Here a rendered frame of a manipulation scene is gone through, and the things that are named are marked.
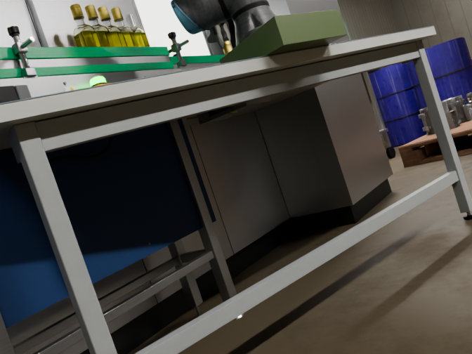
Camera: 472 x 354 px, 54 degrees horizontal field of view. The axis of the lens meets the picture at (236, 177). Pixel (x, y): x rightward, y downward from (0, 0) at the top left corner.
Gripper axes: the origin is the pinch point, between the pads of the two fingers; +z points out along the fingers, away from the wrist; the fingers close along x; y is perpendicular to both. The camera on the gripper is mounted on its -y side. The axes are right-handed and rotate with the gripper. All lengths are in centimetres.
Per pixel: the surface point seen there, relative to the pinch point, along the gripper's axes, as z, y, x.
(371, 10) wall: -109, 123, -651
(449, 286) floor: 92, -55, 20
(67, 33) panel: -20, 39, 35
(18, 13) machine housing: -28, 42, 49
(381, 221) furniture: 74, -37, 6
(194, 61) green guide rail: -2.1, 22.1, -8.2
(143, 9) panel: -32, 39, -8
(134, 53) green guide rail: -2.7, 13.0, 33.8
